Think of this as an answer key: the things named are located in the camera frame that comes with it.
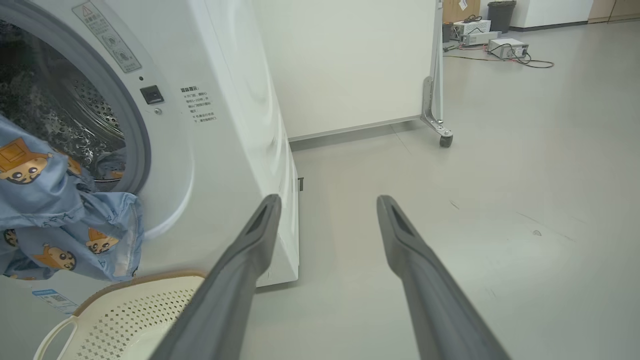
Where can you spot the cream perforated laundry basket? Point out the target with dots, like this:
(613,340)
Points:
(125,320)

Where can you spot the white power supply box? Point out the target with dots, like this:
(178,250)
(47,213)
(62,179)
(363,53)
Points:
(505,47)

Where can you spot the white partition board on casters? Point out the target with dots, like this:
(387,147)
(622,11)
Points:
(350,65)

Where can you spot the perforated steel drum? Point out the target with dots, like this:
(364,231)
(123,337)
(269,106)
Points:
(90,110)

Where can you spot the grey flat device box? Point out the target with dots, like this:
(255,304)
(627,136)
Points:
(480,39)

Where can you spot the blue energy label sticker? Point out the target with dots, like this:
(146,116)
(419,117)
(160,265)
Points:
(55,301)

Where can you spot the white front-load washing machine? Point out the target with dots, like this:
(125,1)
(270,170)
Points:
(225,125)

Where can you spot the blue cartoon print garment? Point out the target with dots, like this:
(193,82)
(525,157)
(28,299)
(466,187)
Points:
(45,210)

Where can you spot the black trash bin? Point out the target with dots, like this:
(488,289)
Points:
(501,15)

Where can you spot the white vented device box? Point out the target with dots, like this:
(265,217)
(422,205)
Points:
(472,26)

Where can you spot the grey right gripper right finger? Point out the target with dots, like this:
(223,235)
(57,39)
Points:
(435,300)

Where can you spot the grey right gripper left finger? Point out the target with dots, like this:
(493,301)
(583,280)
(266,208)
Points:
(225,300)

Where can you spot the grey rubber door gasket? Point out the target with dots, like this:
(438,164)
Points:
(135,125)

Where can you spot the brown cardboard box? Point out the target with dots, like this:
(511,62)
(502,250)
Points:
(460,10)

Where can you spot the black door latch socket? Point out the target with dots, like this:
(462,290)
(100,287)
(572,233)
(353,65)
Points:
(151,94)

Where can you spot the warning sticker with triangle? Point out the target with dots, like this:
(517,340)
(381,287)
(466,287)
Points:
(107,37)

